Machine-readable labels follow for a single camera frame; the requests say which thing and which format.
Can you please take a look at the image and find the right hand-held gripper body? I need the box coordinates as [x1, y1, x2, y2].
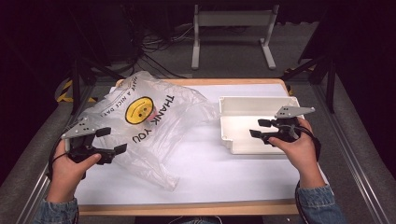
[262, 105, 316, 146]

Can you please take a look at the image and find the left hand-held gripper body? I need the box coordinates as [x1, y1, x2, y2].
[61, 117, 115, 165]

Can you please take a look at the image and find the white plastic box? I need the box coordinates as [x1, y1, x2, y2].
[218, 95, 304, 156]

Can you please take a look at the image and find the clear plastic bag smiley print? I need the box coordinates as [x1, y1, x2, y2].
[73, 70, 219, 192]

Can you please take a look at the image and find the person's right hand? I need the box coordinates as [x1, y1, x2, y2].
[268, 119, 326, 189]

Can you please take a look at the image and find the person's left hand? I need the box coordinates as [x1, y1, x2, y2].
[46, 141, 102, 203]

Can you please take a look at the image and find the yellow black striped tape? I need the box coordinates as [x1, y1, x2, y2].
[55, 78, 98, 104]

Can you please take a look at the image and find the black tripod stand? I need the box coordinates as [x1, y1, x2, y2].
[68, 57, 125, 116]
[279, 55, 338, 115]

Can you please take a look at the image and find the white paper sheet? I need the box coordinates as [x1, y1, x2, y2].
[74, 83, 330, 206]

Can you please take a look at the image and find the wooden table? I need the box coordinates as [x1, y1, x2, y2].
[78, 77, 331, 217]

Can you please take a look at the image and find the white metal stand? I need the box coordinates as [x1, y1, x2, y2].
[191, 3, 280, 71]

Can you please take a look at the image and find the right hand-held gripper black cable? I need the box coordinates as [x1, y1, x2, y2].
[293, 124, 322, 224]

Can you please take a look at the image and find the hand-held gripper black cable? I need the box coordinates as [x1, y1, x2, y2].
[46, 136, 69, 181]
[293, 124, 322, 224]

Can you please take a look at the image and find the left hand-held gripper black cable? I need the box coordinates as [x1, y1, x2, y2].
[46, 136, 69, 181]

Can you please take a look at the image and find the aluminium rail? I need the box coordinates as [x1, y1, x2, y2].
[13, 85, 97, 224]
[311, 83, 391, 224]

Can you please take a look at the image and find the bundle of black floor cables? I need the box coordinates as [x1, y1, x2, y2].
[122, 6, 195, 79]

